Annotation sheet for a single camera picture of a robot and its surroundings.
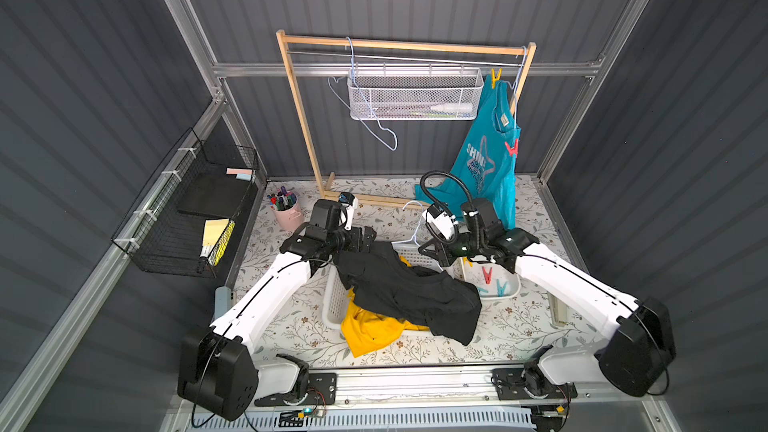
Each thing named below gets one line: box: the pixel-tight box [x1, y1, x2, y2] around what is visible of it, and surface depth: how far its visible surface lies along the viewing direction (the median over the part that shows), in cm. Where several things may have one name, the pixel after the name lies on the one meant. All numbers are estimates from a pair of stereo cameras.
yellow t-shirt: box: [341, 287, 430, 358], surface depth 74 cm
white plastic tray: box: [442, 256, 521, 300], surface depth 91 cm
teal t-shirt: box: [414, 77, 521, 229], surface depth 81 cm
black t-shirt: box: [334, 242, 483, 346], surface depth 78 cm
